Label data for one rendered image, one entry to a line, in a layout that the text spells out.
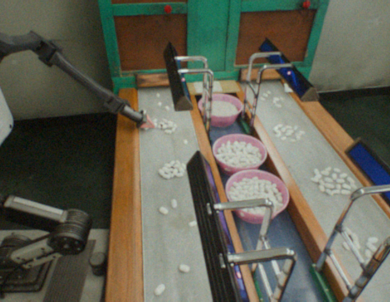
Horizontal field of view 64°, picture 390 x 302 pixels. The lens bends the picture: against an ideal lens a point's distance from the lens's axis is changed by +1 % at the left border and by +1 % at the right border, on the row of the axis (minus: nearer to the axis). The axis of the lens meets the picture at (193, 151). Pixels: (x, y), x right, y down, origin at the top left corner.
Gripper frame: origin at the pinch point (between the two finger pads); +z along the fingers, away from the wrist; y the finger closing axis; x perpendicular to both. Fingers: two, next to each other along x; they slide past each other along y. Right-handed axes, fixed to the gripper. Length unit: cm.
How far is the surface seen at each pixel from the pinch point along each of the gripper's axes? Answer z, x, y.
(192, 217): 10, -7, -64
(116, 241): -15, 10, -72
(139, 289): -8, 5, -91
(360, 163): 31, -66, -75
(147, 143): -1.9, 3.8, -12.2
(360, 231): 59, -47, -80
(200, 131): 18.8, -16.3, -9.5
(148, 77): -5.5, -6.3, 42.4
